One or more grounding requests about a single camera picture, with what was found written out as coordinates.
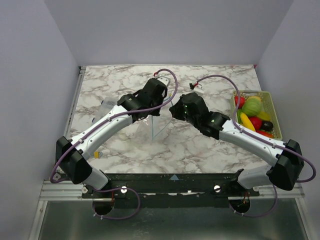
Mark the clear zip top bag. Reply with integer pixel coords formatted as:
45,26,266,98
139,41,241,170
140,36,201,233
134,101,173,146

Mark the yellow toy banana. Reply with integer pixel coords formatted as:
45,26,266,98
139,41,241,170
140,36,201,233
240,112,256,132

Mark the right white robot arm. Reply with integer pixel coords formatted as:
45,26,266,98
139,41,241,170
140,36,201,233
169,92,304,196

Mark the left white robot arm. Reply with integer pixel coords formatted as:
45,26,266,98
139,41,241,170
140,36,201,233
55,76,170,198

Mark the clear plastic packet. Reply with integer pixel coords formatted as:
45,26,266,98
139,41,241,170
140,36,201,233
91,96,118,124

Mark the red toy strawberry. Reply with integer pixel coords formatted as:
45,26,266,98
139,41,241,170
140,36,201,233
234,96,246,109

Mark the green toy cabbage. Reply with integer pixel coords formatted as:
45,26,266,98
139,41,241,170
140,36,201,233
242,99,262,117

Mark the red toy tomato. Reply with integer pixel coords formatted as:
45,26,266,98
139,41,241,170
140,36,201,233
249,116,262,131

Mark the red toy chili pepper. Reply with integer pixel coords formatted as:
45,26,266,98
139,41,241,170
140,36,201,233
256,130,274,139

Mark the yellow toy starfruit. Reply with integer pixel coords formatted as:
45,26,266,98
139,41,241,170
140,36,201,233
256,111,271,122

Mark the beige plastic basket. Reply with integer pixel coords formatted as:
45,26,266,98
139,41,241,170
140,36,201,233
230,90,283,140

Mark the dark purple toy eggplant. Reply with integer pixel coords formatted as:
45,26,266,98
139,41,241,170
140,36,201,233
260,120,274,132

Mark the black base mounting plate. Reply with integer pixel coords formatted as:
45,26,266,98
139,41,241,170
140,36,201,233
82,173,259,209

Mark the small yellow connector sticker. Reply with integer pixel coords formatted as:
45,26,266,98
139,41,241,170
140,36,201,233
92,151,103,159

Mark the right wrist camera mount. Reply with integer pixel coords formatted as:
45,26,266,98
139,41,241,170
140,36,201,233
189,82,204,96

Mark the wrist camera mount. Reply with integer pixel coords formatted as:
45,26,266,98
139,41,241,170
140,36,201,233
156,76,171,87
189,82,204,96

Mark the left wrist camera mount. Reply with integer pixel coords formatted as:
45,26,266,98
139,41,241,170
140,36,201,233
156,76,171,87

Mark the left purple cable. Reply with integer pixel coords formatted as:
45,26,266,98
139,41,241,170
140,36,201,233
49,68,179,221

